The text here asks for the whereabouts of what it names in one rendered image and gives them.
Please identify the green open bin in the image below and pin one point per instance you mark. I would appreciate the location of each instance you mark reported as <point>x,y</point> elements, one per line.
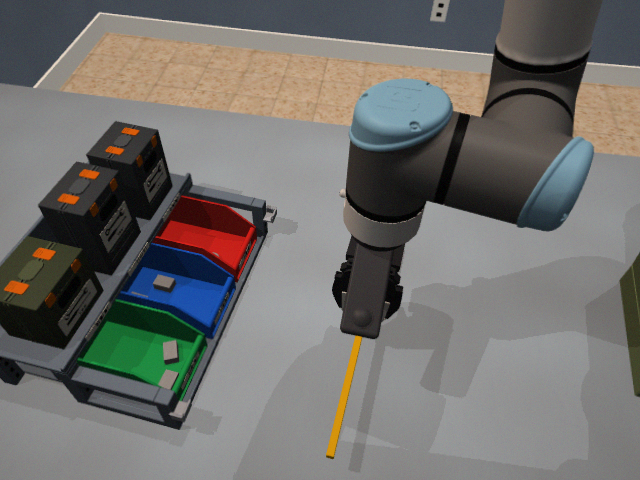
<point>131,337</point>

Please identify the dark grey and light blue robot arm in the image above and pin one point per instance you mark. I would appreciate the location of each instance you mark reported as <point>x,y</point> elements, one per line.
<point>522,167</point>

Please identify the blue open bin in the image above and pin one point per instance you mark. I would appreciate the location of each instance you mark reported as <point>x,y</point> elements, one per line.
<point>201,286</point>

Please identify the red bin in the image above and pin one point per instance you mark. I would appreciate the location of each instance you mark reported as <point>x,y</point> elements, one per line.
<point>209,226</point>

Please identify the grey metal bin rack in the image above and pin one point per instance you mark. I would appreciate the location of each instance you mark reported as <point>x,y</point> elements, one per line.
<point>91,387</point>

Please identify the yellow bar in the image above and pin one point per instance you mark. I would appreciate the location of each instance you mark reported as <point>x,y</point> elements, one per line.
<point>343,398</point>

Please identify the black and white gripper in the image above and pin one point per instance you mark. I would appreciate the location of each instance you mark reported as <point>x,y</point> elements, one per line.
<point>393,295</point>

